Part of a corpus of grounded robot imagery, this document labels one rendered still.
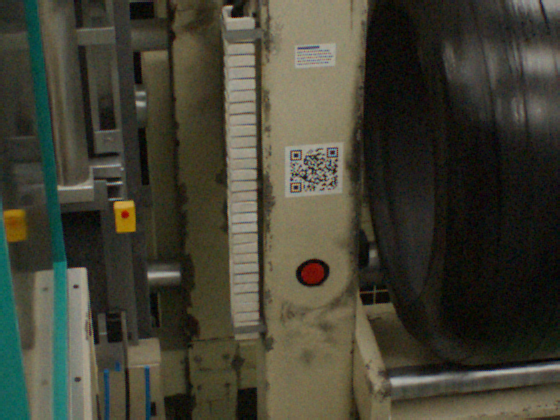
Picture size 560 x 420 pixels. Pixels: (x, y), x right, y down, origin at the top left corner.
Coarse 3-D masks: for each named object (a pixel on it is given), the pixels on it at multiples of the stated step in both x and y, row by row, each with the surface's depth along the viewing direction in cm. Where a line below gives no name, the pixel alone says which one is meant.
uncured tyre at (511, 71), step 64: (384, 0) 167; (448, 0) 147; (512, 0) 144; (384, 64) 190; (448, 64) 144; (512, 64) 140; (384, 128) 194; (448, 128) 143; (512, 128) 139; (384, 192) 188; (448, 192) 145; (512, 192) 140; (384, 256) 182; (448, 256) 147; (512, 256) 143; (448, 320) 154; (512, 320) 149
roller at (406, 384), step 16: (400, 368) 170; (416, 368) 170; (432, 368) 170; (448, 368) 170; (464, 368) 170; (480, 368) 170; (496, 368) 170; (512, 368) 171; (528, 368) 171; (544, 368) 171; (400, 384) 168; (416, 384) 169; (432, 384) 169; (448, 384) 169; (464, 384) 170; (480, 384) 170; (496, 384) 171; (512, 384) 171; (528, 384) 172
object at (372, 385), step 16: (368, 336) 172; (368, 352) 169; (368, 368) 166; (384, 368) 166; (368, 384) 165; (384, 384) 163; (368, 400) 166; (384, 400) 164; (368, 416) 167; (384, 416) 166
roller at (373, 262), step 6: (372, 258) 194; (378, 258) 194; (372, 264) 193; (378, 264) 193; (360, 270) 192; (366, 270) 193; (372, 270) 193; (378, 270) 193; (360, 276) 192; (366, 276) 193; (372, 276) 193; (378, 276) 193; (360, 282) 193; (366, 282) 193; (372, 282) 193; (378, 282) 194; (384, 282) 194
